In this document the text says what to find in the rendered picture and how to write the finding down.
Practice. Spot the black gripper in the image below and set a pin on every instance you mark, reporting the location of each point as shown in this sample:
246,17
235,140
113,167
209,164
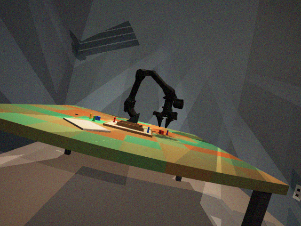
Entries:
160,116

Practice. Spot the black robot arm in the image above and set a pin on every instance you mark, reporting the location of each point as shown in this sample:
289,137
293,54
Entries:
170,96

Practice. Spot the white square track with arrows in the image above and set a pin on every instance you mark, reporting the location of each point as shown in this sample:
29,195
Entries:
130,126

